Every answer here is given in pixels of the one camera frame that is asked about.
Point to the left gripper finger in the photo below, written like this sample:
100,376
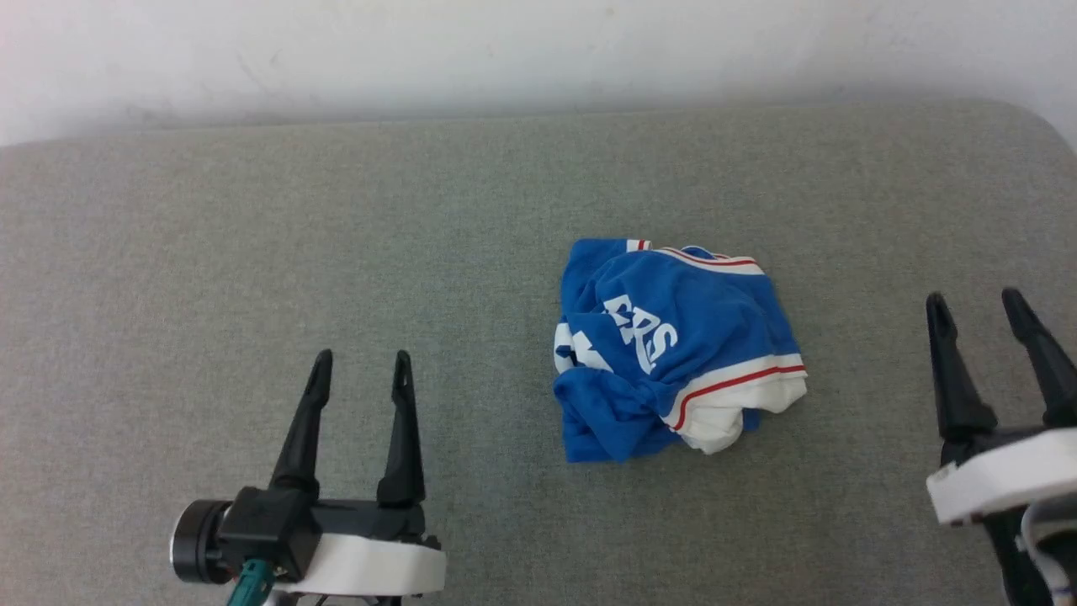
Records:
404,446
299,438

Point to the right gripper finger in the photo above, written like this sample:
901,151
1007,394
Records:
955,379
1052,370

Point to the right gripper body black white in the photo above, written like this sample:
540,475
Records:
1001,480

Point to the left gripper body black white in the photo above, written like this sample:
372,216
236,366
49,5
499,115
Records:
370,568

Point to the blue jersey with white trim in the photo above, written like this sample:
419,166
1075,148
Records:
724,303

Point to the grey fabric sofa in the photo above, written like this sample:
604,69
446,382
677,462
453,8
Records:
252,252

